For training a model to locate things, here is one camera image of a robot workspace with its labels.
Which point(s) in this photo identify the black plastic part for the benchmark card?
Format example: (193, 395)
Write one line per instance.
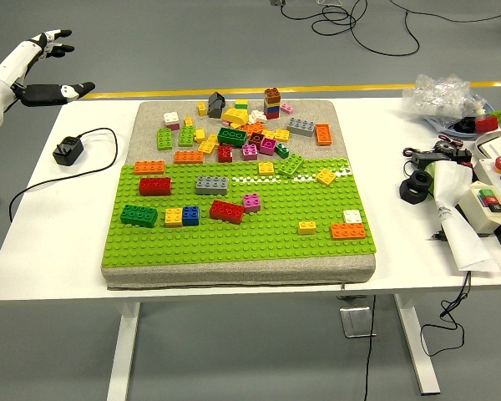
(465, 125)

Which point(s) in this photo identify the white flat device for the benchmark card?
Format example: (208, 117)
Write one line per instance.
(499, 146)

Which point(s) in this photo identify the yellow curved brick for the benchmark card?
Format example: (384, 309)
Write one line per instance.
(235, 115)

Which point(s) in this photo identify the small yellow brick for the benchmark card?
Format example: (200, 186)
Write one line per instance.
(188, 121)
(199, 135)
(268, 134)
(202, 109)

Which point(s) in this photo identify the silver metal foot plate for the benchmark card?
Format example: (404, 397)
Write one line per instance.
(343, 321)

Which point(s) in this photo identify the white two-by-two brick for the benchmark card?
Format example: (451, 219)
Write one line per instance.
(352, 216)
(170, 118)

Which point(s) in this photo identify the white control box with buttons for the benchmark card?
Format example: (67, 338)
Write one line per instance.
(490, 177)

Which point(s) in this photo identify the pink two-by-two brick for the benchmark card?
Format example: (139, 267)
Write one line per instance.
(251, 203)

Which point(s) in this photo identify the white table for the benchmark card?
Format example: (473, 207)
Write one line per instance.
(380, 167)

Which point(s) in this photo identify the black power brick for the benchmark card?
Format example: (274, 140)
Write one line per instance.
(430, 157)

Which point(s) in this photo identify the lime green two-by-four brick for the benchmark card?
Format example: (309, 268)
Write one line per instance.
(291, 165)
(186, 136)
(164, 139)

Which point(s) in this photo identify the green studded baseplate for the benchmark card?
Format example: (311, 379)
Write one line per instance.
(254, 238)

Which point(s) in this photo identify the yellow two-by-two brick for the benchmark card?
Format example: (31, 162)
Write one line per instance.
(326, 177)
(281, 135)
(307, 228)
(266, 168)
(174, 217)

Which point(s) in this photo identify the yellow flat two-by-two brick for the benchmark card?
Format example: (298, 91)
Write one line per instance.
(307, 228)

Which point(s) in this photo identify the blue bowl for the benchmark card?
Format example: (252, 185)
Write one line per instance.
(442, 127)

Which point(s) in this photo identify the grey two-by-four brick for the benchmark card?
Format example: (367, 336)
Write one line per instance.
(301, 127)
(211, 185)

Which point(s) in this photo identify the lime and yellow brick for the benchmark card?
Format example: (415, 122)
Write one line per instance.
(241, 104)

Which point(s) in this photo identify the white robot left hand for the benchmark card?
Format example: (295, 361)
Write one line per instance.
(8, 73)

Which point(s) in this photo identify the blue stacked brick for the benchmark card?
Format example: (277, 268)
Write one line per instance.
(271, 109)

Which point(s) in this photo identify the small white button box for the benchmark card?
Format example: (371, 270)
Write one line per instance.
(474, 209)

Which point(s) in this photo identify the pink flat brick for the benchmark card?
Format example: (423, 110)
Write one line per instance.
(286, 108)

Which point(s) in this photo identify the grey-brown cushion mat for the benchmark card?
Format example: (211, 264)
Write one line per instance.
(234, 275)

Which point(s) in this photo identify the small dark green brick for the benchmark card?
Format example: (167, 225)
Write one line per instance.
(281, 150)

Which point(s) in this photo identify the dark brown brick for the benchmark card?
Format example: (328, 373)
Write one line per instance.
(256, 138)

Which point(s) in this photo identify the dark grey angled piece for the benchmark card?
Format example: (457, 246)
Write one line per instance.
(215, 106)

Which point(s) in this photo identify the red two-by-four brick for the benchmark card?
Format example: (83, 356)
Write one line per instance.
(226, 211)
(154, 186)

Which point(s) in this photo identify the lime green sheet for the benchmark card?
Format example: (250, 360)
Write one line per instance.
(431, 179)

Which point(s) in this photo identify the dark green two-by-four brick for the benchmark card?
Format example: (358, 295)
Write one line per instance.
(138, 215)
(232, 137)

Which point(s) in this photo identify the small black module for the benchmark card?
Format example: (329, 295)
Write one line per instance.
(462, 156)

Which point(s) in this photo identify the orange two-by-four brick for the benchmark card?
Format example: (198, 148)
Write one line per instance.
(348, 231)
(188, 157)
(323, 134)
(149, 167)

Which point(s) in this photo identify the black round part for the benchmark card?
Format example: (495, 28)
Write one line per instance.
(443, 146)

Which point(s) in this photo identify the large black nut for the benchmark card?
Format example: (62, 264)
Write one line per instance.
(407, 194)

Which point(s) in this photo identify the blue two-by-two brick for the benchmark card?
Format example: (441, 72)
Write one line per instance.
(190, 216)

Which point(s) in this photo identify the black power adapter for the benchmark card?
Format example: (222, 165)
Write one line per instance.
(68, 151)

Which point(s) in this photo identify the magenta two-by-two brick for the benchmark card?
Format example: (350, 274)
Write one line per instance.
(268, 146)
(249, 153)

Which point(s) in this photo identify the red two-by-two brick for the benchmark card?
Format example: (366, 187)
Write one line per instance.
(225, 154)

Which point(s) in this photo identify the yellow two-by-four brick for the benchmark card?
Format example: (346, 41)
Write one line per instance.
(208, 144)

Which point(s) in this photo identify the brown two-by-two brick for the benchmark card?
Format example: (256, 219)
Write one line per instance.
(272, 96)

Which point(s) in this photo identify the small white part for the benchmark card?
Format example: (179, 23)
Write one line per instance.
(479, 110)

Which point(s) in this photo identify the white paper bag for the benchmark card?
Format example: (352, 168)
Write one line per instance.
(459, 234)

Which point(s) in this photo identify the clear crumpled plastic bag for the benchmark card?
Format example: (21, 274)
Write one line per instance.
(438, 98)

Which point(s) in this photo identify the red stacked brick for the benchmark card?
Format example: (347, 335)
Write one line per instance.
(271, 115)

